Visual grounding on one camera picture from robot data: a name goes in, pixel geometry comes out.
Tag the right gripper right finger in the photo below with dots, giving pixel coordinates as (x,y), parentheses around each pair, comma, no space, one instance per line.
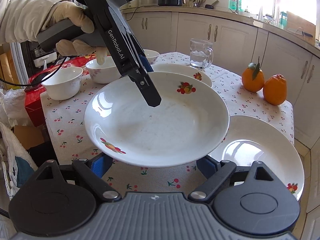
(218,176)

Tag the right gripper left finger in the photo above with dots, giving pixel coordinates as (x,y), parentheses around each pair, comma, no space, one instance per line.
(88,174)

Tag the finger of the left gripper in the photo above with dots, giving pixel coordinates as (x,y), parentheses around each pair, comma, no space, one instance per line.
(145,63)
(146,87)

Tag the white bowl floral outside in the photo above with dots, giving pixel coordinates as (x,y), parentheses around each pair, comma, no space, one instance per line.
(105,73)

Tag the small white fruit-print dish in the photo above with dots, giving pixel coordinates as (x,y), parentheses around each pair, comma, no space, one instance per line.
(184,70)

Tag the large white fruit-print plate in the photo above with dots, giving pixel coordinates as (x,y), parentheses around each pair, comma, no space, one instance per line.
(190,122)

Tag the plain white bowl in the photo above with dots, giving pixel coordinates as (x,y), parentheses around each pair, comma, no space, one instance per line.
(64,84)

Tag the white sleeved left forearm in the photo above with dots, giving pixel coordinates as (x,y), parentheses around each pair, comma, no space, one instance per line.
(22,20)

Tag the white kitchen cabinets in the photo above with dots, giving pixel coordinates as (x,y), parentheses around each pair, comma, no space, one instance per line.
(238,40)

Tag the gloved left hand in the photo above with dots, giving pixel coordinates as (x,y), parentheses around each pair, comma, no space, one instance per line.
(70,10)

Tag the white fruit-print plate centre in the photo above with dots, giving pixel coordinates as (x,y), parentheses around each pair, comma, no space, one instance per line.
(250,139)

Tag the glass mug with water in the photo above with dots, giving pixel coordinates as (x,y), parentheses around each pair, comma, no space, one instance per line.
(201,53)

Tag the red milk tea box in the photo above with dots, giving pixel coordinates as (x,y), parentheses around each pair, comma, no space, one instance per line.
(33,104)

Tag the orange with leaf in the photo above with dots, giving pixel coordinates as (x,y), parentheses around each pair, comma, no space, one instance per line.
(253,77)

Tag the plain orange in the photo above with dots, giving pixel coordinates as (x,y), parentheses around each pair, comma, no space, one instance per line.
(275,90)

